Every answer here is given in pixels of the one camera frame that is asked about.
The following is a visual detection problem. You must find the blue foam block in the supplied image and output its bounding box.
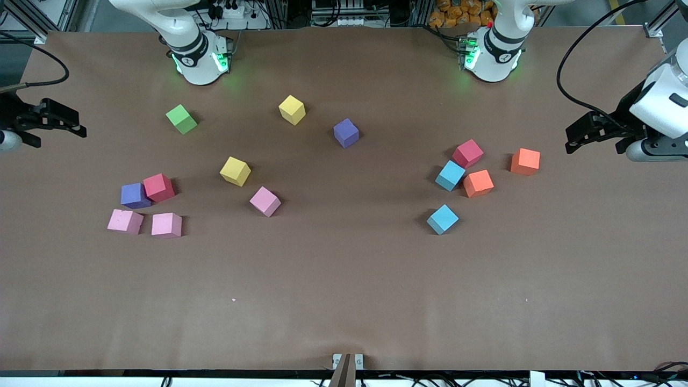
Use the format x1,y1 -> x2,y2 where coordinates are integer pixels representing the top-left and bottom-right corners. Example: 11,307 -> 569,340
435,160 -> 467,192
427,204 -> 460,235

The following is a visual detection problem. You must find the pink foam block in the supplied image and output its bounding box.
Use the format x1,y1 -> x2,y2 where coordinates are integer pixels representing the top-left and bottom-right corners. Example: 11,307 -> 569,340
249,186 -> 282,218
151,212 -> 183,239
107,209 -> 145,235

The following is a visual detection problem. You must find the yellow foam block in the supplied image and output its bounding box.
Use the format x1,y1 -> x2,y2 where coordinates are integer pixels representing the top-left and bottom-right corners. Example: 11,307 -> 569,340
219,156 -> 252,187
278,95 -> 306,126

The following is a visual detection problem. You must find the purple foam block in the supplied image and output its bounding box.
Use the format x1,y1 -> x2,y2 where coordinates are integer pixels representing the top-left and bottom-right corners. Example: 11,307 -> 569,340
120,183 -> 152,210
333,118 -> 360,149

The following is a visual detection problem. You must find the orange foam block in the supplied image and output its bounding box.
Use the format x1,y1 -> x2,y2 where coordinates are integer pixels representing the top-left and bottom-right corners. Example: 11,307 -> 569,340
463,169 -> 495,198
510,148 -> 541,176

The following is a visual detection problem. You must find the green foam block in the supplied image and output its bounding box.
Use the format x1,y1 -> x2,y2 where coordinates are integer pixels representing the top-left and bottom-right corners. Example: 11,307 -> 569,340
166,104 -> 198,135

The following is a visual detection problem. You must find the red foam block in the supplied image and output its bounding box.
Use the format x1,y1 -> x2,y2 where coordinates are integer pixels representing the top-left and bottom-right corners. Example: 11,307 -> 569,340
452,139 -> 484,169
143,173 -> 176,203

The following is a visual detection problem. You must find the bag of orange items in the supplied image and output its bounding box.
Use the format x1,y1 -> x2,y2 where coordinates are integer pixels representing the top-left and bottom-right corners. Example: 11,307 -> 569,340
428,0 -> 498,28

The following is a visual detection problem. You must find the white power strip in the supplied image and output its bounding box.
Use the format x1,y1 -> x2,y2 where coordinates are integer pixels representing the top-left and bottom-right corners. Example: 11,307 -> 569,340
207,0 -> 269,30

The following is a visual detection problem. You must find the white electrical device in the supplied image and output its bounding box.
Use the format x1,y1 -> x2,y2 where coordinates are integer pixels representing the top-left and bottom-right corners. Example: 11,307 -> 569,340
312,0 -> 366,27

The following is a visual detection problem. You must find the brown pole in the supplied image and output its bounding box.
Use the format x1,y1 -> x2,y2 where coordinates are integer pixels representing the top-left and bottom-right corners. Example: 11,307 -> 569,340
328,353 -> 356,387

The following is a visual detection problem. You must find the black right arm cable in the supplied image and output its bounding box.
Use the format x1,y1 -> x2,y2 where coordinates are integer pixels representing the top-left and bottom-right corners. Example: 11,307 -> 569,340
0,31 -> 70,89

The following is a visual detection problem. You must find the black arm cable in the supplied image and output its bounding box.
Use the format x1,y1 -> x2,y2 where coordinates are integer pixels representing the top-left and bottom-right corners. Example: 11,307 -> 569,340
0,31 -> 70,89
557,0 -> 651,130

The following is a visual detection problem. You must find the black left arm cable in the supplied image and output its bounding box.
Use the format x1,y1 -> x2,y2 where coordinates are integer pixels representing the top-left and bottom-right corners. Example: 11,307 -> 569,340
557,0 -> 651,130

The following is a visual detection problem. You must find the aluminium frame profile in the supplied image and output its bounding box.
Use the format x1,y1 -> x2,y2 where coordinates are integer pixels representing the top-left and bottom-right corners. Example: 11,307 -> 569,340
648,0 -> 688,33

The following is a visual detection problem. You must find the white metal bracket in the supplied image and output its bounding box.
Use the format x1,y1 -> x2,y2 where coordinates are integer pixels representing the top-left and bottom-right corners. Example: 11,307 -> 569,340
332,353 -> 364,370

